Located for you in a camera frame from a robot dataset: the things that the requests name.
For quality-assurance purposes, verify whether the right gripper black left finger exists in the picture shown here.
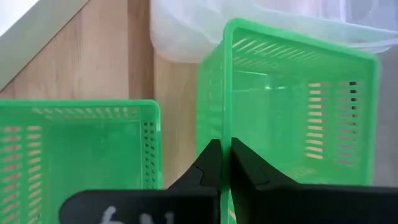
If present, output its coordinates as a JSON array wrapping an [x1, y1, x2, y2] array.
[[58, 138, 222, 224]]

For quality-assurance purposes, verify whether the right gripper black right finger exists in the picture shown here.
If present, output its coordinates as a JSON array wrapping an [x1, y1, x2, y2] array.
[[229, 137, 398, 224]]

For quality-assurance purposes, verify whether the green slotted plastic basket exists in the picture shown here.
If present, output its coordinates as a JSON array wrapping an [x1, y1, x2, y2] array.
[[196, 17, 382, 224], [0, 98, 164, 224]]

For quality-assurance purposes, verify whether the clear plastic basket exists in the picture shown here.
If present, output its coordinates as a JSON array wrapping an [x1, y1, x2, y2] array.
[[149, 0, 398, 65]]

